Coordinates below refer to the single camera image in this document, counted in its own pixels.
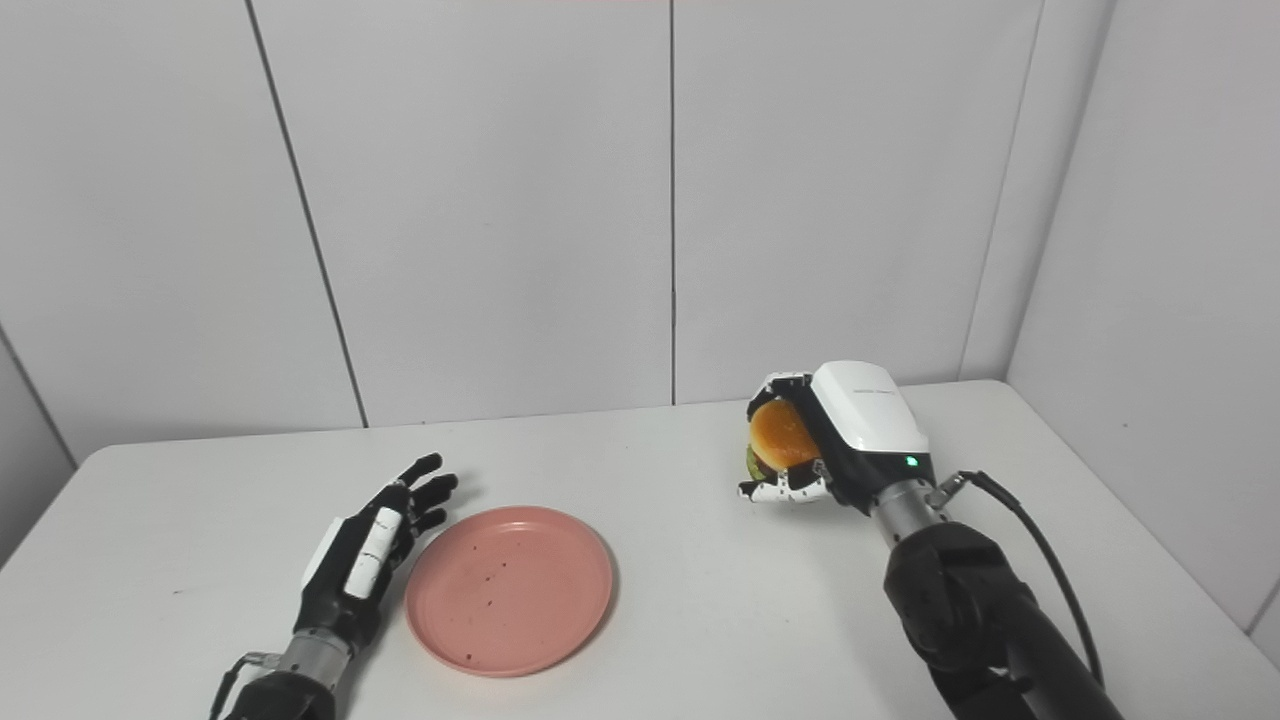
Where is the pink round plate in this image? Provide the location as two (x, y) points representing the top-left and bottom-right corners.
(404, 505), (616, 679)

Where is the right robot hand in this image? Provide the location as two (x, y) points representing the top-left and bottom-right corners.
(738, 360), (938, 515)

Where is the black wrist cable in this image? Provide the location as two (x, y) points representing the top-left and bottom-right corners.
(925, 470), (1105, 689)
(207, 652), (283, 720)

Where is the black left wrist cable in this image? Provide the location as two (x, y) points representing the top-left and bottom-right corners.
(207, 652), (283, 720)

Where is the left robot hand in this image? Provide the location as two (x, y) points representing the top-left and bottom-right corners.
(293, 453), (460, 653)

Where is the toy hamburger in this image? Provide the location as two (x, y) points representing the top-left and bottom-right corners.
(745, 398), (823, 479)

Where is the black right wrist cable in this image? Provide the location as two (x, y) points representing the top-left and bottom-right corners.
(925, 470), (1105, 689)

